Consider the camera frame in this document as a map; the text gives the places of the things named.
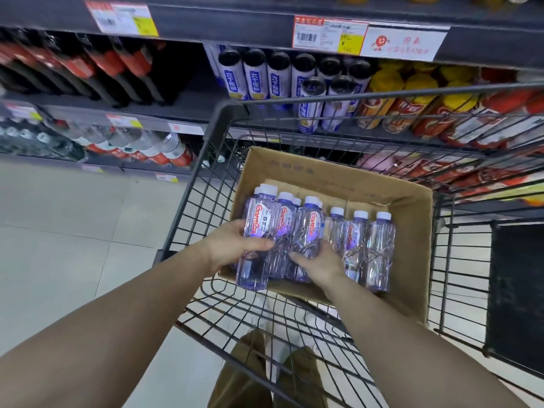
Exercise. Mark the person's left hand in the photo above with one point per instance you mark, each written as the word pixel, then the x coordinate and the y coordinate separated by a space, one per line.
pixel 225 250

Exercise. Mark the person's right hand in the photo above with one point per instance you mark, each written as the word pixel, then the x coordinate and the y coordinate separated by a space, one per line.
pixel 325 269

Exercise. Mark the person's left thumb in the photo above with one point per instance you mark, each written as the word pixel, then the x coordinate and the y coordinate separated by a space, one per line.
pixel 258 246

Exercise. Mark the person's right thumb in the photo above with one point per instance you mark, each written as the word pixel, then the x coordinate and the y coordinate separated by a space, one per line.
pixel 301 259

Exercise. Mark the purple water bottle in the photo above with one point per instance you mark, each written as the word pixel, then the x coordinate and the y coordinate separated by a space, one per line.
pixel 282 225
pixel 257 216
pixel 309 233

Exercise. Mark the person's left forearm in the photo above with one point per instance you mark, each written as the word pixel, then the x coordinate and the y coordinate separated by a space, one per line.
pixel 110 331

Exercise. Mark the person's right forearm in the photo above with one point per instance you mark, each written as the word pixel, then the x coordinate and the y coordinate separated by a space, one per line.
pixel 408 356

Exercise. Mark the cluster of purple bottles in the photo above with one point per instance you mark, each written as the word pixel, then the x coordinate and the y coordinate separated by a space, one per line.
pixel 369 250

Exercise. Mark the brown cardboard box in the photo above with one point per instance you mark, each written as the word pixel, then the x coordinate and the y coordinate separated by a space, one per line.
pixel 382 191

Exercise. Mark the brown trousers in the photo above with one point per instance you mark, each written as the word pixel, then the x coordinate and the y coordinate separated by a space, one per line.
pixel 242 373

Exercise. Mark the small white shelf label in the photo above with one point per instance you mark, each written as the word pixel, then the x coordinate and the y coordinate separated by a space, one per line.
pixel 185 128
pixel 23 111
pixel 124 121

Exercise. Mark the row of clear red-labelled bottles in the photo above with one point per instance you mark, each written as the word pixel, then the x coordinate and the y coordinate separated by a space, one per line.
pixel 140 148

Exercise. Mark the row of black-lidded white cans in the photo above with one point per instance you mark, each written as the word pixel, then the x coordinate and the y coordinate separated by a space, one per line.
pixel 280 76

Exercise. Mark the row of red drink packs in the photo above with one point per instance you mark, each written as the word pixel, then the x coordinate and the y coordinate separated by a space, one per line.
pixel 467 174

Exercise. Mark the row of yellow-capped orange bottles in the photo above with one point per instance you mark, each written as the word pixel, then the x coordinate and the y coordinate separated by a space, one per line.
pixel 403 97

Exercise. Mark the black plastic cart panel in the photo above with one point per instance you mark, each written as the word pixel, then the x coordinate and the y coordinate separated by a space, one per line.
pixel 516 293

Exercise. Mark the red and yellow price label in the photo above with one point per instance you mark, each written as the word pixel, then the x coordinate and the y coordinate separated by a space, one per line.
pixel 329 36

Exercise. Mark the dark grey store shelf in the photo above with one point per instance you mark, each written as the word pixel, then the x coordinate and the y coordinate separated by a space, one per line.
pixel 221 25

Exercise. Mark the white sign with red cartoon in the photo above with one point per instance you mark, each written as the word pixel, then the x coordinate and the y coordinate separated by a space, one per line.
pixel 403 42

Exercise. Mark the pack of clear water bottles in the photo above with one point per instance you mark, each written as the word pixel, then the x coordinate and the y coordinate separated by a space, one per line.
pixel 38 142

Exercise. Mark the row of red-and-white labelled bottles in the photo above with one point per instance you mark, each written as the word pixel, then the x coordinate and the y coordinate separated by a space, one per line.
pixel 501 110

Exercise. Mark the row of dark cola bottles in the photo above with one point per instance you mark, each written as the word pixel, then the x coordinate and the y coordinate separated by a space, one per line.
pixel 85 63

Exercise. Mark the white and yellow price label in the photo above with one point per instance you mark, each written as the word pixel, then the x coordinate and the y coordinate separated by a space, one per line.
pixel 121 17

